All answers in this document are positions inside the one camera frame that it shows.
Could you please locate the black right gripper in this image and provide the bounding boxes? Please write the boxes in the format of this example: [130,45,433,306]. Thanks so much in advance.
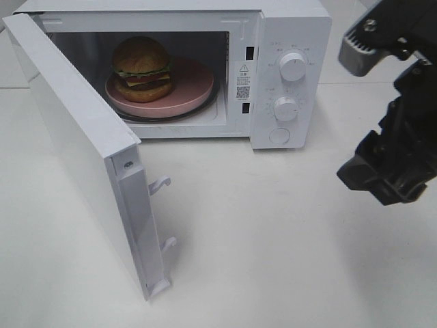
[337,59,436,206]

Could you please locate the round white door-release button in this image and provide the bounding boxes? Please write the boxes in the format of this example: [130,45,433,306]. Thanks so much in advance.
[269,128,290,145]

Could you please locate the pink round plate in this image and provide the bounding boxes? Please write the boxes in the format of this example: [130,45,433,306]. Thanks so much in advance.
[105,57,214,120]

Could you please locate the toy hamburger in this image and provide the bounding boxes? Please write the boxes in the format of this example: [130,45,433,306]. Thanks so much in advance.
[112,36,172,103]

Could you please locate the white microwave door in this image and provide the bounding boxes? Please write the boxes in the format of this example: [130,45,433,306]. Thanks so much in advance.
[4,14,176,299]

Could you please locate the lower white timer knob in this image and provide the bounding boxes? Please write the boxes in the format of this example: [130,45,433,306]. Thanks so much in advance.
[272,96,299,122]

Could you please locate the upper white power knob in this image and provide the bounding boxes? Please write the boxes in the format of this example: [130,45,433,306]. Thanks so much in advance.
[278,51,307,82]

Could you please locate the white microwave oven body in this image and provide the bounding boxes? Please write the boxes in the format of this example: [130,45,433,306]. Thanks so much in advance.
[11,1,331,149]

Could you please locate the white warning label sticker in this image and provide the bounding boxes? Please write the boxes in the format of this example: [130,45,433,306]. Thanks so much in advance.
[234,61,253,101]

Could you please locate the glass microwave turntable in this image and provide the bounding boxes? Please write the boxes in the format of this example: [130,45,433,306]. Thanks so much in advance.
[113,81,221,124]

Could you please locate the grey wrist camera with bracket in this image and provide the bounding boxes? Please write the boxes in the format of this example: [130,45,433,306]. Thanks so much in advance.
[338,1,436,77]

